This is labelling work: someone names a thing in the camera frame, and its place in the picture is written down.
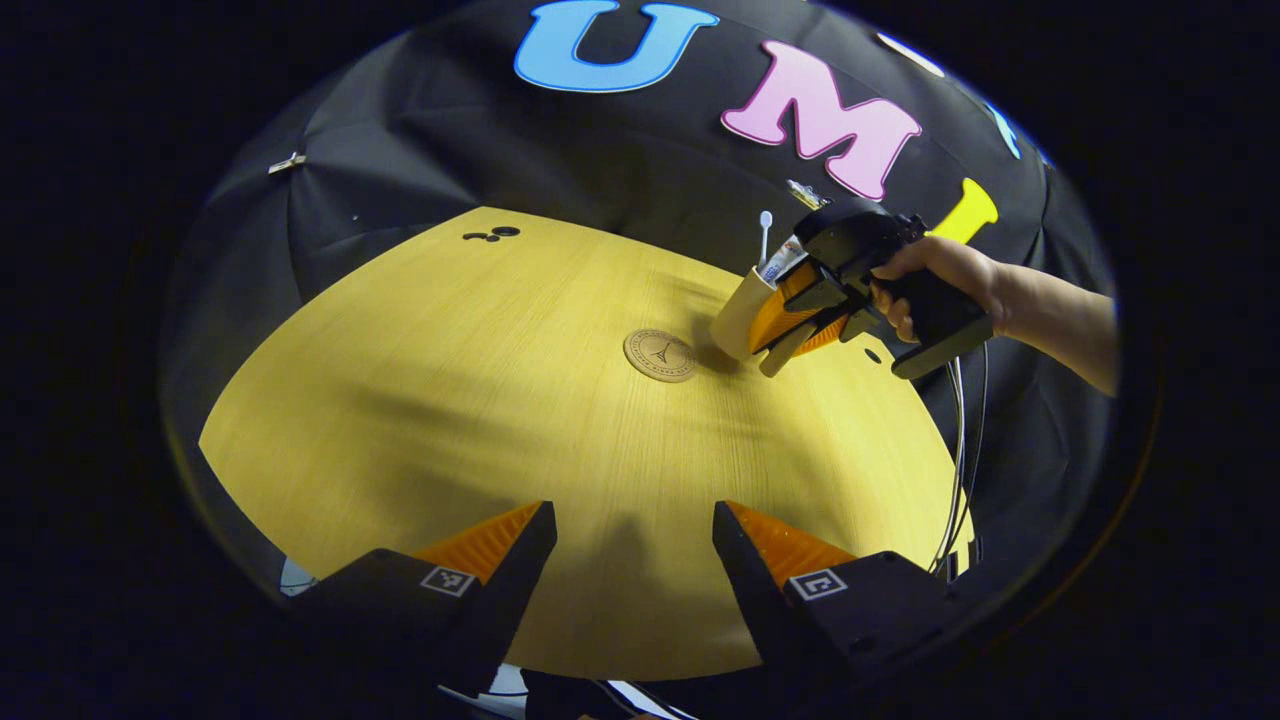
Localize round cork coaster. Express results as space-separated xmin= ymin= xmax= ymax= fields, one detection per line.
xmin=623 ymin=328 xmax=698 ymax=383

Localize white toothpaste tube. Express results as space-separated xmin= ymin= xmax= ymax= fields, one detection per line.
xmin=757 ymin=235 xmax=806 ymax=287

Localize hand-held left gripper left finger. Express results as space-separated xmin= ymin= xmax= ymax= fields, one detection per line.
xmin=285 ymin=500 xmax=558 ymax=701

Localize gripper cables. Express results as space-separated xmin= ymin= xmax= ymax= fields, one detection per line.
xmin=930 ymin=345 xmax=991 ymax=578

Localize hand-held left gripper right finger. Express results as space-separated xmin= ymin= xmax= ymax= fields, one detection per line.
xmin=713 ymin=500 xmax=976 ymax=701

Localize black backdrop cloth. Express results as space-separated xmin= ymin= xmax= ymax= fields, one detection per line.
xmin=160 ymin=0 xmax=1116 ymax=601

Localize beige cup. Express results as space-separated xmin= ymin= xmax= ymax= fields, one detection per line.
xmin=710 ymin=265 xmax=816 ymax=379

